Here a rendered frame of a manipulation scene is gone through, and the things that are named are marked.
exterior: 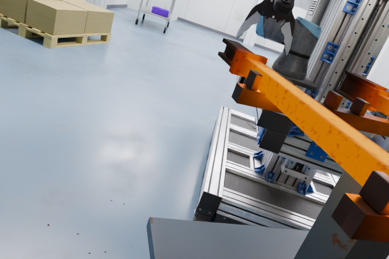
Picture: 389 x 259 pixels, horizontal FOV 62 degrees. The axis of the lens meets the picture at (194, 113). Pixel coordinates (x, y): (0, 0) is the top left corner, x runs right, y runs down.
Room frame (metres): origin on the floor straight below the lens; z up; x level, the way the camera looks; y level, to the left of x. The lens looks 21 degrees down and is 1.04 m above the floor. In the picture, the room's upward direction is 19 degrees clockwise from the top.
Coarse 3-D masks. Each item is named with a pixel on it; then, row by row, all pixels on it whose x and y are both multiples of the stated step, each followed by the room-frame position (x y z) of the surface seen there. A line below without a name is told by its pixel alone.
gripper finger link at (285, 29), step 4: (284, 24) 0.93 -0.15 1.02; (288, 24) 0.93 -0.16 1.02; (280, 28) 0.94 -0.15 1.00; (284, 28) 0.93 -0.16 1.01; (288, 28) 0.93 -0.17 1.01; (284, 32) 0.93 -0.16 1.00; (288, 32) 0.93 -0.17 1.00; (284, 36) 0.93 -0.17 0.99; (288, 36) 0.93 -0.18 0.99; (292, 36) 0.93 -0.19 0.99; (284, 40) 0.93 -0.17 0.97; (288, 40) 0.93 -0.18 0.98; (284, 44) 0.94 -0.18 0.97; (288, 44) 0.93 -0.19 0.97; (284, 48) 0.94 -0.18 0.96; (288, 48) 0.93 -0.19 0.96; (284, 52) 0.95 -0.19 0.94; (288, 52) 0.94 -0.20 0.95
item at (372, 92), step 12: (348, 72) 0.61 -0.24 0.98; (348, 84) 0.61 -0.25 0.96; (360, 84) 0.58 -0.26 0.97; (372, 84) 0.55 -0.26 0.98; (348, 96) 0.59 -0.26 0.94; (360, 96) 0.57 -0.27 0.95; (372, 96) 0.53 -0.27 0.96; (384, 96) 0.53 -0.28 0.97; (372, 108) 0.54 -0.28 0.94; (384, 108) 0.51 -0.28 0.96
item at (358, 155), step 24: (240, 48) 0.49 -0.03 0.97; (240, 72) 0.44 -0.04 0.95; (264, 72) 0.39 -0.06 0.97; (288, 96) 0.32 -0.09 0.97; (312, 120) 0.28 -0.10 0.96; (336, 120) 0.28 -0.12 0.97; (336, 144) 0.24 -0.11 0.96; (360, 144) 0.23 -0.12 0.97; (360, 168) 0.21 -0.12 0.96; (384, 168) 0.20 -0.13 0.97
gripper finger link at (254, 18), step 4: (256, 12) 0.93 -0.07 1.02; (252, 16) 0.93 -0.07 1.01; (256, 16) 0.93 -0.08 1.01; (244, 20) 0.94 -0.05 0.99; (248, 20) 0.93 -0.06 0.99; (252, 20) 0.93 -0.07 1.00; (256, 20) 0.93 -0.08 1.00; (244, 24) 0.93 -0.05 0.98; (248, 24) 0.93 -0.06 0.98; (252, 24) 0.93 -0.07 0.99; (240, 28) 0.94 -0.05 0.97; (244, 28) 0.93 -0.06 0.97; (248, 28) 0.93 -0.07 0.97; (240, 32) 0.94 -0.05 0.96; (236, 36) 0.94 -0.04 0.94
